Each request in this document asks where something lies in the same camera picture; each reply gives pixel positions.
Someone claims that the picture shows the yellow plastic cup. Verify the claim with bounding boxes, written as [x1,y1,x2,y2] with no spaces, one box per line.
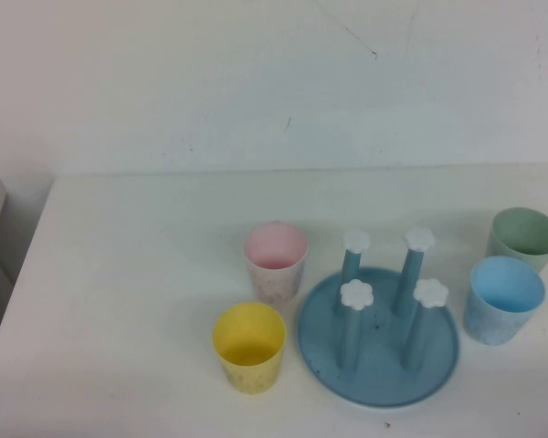
[211,301,287,394]

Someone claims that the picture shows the pink plastic cup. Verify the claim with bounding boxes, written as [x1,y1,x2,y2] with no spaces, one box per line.
[243,221,309,306]

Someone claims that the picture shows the blue plastic cup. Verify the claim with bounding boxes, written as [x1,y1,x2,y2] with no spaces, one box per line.
[463,255,546,347]

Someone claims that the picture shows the green plastic cup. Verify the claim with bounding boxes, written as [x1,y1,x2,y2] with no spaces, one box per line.
[485,206,548,275]

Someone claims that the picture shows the blue cup stand white caps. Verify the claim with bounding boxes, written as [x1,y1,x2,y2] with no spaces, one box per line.
[296,226,461,406]

